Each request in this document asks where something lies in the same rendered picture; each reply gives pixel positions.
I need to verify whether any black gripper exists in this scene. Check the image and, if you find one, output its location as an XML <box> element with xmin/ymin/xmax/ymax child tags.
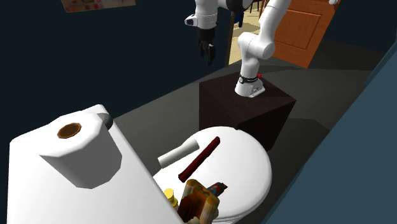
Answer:
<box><xmin>197</xmin><ymin>28</ymin><xmax>216</xmax><ymax>66</ymax></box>

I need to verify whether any dark robot stand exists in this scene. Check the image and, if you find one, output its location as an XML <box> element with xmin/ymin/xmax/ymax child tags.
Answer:
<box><xmin>198</xmin><ymin>72</ymin><xmax>297</xmax><ymax>152</ymax></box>

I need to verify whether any orange wooden door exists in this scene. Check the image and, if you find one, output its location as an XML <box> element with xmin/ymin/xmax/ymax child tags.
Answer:
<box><xmin>272</xmin><ymin>0</ymin><xmax>341</xmax><ymax>69</ymax></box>

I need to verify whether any white cylinder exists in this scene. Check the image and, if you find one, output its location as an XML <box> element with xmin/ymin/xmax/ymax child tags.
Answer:
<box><xmin>157</xmin><ymin>138</ymin><xmax>200</xmax><ymax>169</ymax></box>

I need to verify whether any dark red stick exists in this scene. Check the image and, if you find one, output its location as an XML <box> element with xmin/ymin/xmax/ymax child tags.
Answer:
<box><xmin>178</xmin><ymin>136</ymin><xmax>221</xmax><ymax>183</ymax></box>

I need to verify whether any small dark red object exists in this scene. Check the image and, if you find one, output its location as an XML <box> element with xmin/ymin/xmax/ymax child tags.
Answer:
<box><xmin>207</xmin><ymin>181</ymin><xmax>228</xmax><ymax>197</ymax></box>

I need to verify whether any yellow bottle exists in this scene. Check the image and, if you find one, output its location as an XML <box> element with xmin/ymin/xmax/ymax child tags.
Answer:
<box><xmin>164</xmin><ymin>188</ymin><xmax>179</xmax><ymax>212</ymax></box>

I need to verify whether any brown patterned box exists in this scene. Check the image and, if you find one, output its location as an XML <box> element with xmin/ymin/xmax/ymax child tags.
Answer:
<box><xmin>177</xmin><ymin>179</ymin><xmax>220</xmax><ymax>224</ymax></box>

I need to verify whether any white toilet paper roll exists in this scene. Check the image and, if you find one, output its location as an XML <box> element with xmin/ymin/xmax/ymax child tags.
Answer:
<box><xmin>38</xmin><ymin>111</ymin><xmax>123</xmax><ymax>190</ymax></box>

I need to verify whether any colourful wall picture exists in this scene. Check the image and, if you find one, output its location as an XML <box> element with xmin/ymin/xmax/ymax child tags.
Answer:
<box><xmin>60</xmin><ymin>0</ymin><xmax>137</xmax><ymax>13</ymax></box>

